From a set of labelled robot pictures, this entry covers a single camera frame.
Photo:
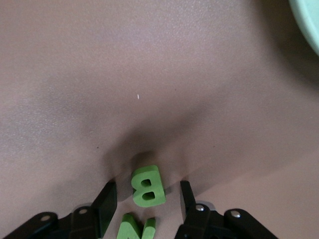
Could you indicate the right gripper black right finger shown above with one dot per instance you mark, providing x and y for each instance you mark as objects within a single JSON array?
[{"x": 199, "y": 221}]

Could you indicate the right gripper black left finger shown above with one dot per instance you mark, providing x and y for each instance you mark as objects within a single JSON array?
[{"x": 107, "y": 204}]

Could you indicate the green foam letter N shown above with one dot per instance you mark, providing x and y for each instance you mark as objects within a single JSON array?
[{"x": 129, "y": 226}]

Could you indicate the green foam letter B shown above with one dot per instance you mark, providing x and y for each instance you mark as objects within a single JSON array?
[{"x": 137, "y": 184}]

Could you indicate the light green plate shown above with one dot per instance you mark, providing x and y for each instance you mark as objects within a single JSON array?
[{"x": 309, "y": 20}]

